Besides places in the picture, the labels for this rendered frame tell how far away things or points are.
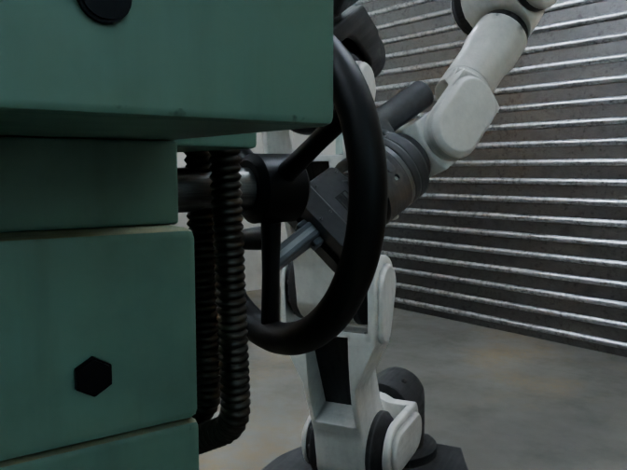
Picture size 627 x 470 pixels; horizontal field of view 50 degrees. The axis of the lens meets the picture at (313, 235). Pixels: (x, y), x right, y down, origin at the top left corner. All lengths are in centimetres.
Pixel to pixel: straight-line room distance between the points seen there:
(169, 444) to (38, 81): 19
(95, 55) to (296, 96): 6
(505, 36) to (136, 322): 70
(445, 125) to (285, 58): 57
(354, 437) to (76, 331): 104
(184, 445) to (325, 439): 102
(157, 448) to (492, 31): 71
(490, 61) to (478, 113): 10
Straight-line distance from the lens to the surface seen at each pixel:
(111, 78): 19
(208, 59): 20
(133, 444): 32
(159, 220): 32
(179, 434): 33
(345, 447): 133
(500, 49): 90
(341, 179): 73
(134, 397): 31
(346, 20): 111
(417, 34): 394
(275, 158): 57
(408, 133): 79
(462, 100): 80
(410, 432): 142
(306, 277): 117
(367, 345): 118
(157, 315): 31
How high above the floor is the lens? 83
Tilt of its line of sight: 6 degrees down
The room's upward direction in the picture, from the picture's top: straight up
